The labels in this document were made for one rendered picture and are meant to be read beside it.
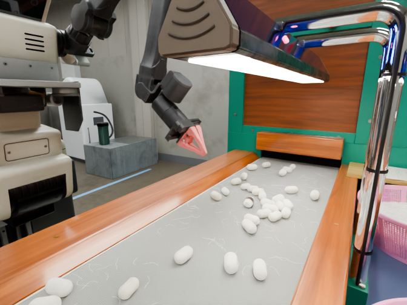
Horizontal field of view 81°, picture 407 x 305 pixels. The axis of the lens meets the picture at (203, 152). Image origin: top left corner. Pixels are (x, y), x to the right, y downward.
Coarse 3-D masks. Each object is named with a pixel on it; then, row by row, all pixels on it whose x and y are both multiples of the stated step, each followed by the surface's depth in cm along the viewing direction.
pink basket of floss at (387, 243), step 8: (384, 192) 64; (392, 192) 64; (400, 200) 63; (384, 216) 48; (384, 224) 49; (392, 224) 47; (400, 224) 45; (376, 232) 52; (384, 232) 50; (392, 232) 48; (400, 232) 46; (376, 240) 53; (384, 240) 50; (392, 240) 48; (384, 248) 51; (392, 248) 49; (400, 248) 48; (392, 256) 50; (400, 256) 48
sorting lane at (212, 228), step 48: (240, 192) 66; (144, 240) 45; (192, 240) 45; (240, 240) 45; (288, 240) 45; (96, 288) 34; (144, 288) 34; (192, 288) 34; (240, 288) 34; (288, 288) 34
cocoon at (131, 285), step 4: (128, 280) 33; (132, 280) 33; (136, 280) 33; (124, 284) 32; (128, 284) 32; (132, 284) 32; (136, 284) 33; (120, 288) 32; (124, 288) 31; (128, 288) 32; (132, 288) 32; (136, 288) 33; (120, 292) 31; (124, 292) 31; (128, 292) 31; (132, 292) 32; (120, 296) 31; (124, 296) 31; (128, 296) 31
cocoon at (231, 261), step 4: (228, 252) 38; (232, 252) 38; (228, 256) 37; (232, 256) 37; (236, 256) 38; (224, 260) 37; (228, 260) 36; (232, 260) 36; (236, 260) 37; (224, 264) 36; (228, 264) 36; (232, 264) 36; (236, 264) 36; (228, 268) 36; (232, 268) 35; (236, 268) 36; (228, 272) 36; (232, 272) 36
